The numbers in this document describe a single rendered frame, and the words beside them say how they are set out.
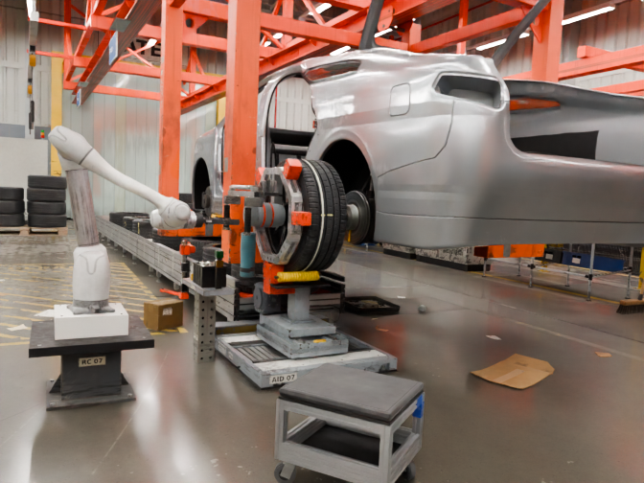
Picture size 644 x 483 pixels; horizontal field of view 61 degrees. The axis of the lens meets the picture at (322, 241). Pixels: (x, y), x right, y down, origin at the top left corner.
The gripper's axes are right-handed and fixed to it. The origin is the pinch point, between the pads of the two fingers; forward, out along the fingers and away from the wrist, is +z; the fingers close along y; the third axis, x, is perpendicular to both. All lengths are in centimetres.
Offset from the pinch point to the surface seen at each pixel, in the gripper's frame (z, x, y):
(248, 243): 18.9, -14.2, -24.9
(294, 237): 31.2, -6.9, 9.9
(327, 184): 49, 22, 10
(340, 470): -7, -70, 131
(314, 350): 46, -69, 12
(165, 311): -9, -70, -105
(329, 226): 49, 0, 16
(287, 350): 32, -69, 8
